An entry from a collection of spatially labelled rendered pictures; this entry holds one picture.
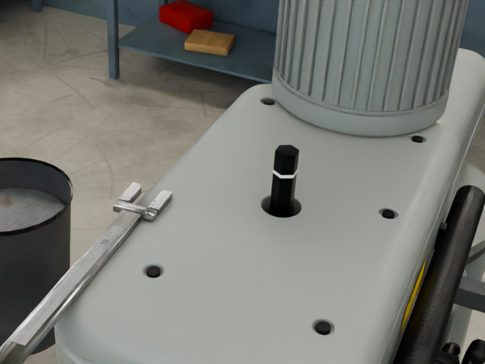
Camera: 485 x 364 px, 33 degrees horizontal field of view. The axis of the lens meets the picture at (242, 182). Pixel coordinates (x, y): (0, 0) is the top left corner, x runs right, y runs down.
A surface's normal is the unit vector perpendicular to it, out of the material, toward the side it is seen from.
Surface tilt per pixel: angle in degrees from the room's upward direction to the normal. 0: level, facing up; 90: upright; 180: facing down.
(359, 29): 90
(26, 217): 0
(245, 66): 0
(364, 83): 90
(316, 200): 0
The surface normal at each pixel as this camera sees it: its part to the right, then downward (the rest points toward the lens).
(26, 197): 0.06, -0.83
